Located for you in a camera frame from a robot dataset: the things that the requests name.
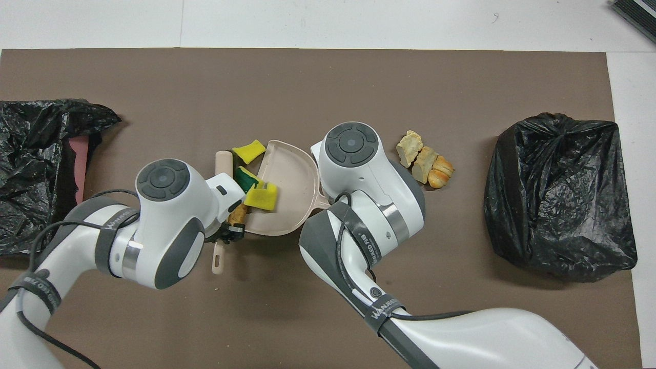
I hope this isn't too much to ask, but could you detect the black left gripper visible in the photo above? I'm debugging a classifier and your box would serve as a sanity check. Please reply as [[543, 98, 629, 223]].
[[205, 222, 244, 244]]

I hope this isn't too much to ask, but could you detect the brown bread roll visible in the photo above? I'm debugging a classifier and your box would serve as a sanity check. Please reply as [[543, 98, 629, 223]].
[[227, 202, 249, 227]]

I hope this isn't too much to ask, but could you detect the notched yellow sponge piece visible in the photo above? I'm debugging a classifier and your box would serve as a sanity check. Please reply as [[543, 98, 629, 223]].
[[243, 182, 279, 212]]

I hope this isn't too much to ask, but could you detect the green and yellow sponge piece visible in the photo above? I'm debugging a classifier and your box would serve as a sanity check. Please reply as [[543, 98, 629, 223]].
[[234, 165, 261, 193]]

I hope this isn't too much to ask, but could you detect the beige plastic dustpan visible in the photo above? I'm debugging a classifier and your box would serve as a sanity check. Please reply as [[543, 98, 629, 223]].
[[244, 139, 332, 238]]

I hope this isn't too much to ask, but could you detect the beige hand brush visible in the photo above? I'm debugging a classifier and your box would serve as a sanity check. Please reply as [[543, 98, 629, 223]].
[[211, 150, 234, 275]]

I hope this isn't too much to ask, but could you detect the curved yellow sponge piece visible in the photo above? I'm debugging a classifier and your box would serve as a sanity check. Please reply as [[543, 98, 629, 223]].
[[231, 139, 267, 165]]

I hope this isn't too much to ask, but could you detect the pale stone chunk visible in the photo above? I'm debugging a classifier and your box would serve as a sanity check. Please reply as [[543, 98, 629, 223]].
[[396, 130, 424, 169]]

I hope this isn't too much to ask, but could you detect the grey-green stone chunk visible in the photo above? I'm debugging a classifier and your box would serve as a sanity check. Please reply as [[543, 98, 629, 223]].
[[411, 146, 439, 185]]

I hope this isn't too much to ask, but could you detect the golden croissant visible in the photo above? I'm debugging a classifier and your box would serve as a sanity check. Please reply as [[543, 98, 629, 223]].
[[427, 155, 456, 190]]

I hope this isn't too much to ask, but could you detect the pink bin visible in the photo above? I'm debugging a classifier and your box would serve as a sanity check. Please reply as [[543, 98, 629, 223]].
[[69, 135, 90, 211]]

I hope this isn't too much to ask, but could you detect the black trash bag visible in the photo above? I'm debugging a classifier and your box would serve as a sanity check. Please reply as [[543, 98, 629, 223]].
[[483, 113, 639, 283], [0, 99, 122, 258]]

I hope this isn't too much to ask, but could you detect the brown table mat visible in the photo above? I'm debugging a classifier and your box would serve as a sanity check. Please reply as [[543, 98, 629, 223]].
[[0, 48, 644, 369]]

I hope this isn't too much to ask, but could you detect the dark ribbed device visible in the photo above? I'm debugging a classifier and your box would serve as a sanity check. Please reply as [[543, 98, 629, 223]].
[[610, 0, 656, 44]]

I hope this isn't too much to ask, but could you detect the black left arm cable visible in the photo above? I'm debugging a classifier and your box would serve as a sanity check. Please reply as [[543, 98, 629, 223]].
[[14, 189, 140, 369]]

